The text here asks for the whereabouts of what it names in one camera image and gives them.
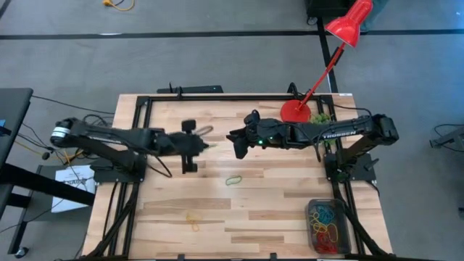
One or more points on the teal rubber band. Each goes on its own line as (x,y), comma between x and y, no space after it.
(326,214)

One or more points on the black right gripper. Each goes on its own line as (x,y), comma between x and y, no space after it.
(268,134)

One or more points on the black cart on casters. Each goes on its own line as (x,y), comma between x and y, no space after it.
(320,9)

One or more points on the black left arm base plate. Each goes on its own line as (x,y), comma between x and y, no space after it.
(105,174)

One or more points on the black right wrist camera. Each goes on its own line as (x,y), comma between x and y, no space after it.
(252,117)

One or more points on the rubber bands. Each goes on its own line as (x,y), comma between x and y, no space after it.
(319,227)

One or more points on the small blue box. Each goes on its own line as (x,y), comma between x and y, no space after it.
(2,123)

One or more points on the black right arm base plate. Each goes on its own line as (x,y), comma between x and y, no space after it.
(366,174)

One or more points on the green rubber band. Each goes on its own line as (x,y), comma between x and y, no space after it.
(212,146)
(240,178)

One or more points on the person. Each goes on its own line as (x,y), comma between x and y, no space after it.
(371,16)

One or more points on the green plant in white pot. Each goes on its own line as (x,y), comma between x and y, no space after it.
(320,119)

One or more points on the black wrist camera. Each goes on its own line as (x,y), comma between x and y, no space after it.
(188,125)
(252,117)

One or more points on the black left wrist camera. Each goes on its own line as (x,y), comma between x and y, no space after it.
(188,125)

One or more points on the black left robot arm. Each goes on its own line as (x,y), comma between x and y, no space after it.
(119,136)

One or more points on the clear plastic bin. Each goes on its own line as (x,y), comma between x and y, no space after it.
(344,217)

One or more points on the red rubber band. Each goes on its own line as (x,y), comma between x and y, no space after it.
(322,246)
(317,239)

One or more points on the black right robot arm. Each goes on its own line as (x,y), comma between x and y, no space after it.
(344,133)

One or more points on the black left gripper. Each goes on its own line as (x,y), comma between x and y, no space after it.
(177,144)

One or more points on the white printed paper sheet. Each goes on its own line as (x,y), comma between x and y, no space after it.
(67,204)

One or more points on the black flat device with antennas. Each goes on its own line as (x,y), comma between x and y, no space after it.
(203,89)

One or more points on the long olive rubber band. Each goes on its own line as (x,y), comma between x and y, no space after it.
(335,235)

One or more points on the red desk lamp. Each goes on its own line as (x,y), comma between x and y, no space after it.
(295,110)

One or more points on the black desk on casters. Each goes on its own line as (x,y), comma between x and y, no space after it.
(12,108)

